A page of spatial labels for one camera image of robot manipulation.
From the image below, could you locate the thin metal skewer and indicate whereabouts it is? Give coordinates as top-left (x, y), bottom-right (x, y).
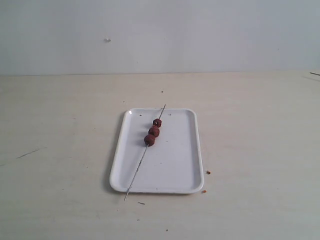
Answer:
top-left (124, 103), bottom-right (167, 201)

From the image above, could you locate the red date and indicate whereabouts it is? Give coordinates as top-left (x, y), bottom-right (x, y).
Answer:
top-left (148, 125), bottom-right (160, 138)
top-left (144, 134), bottom-right (156, 147)
top-left (152, 118), bottom-right (162, 128)

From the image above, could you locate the red date top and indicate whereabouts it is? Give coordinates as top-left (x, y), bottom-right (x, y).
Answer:
top-left (148, 125), bottom-right (160, 138)

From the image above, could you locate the white rectangular plastic tray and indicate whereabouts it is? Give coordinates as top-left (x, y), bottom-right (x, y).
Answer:
top-left (109, 108), bottom-right (204, 194)

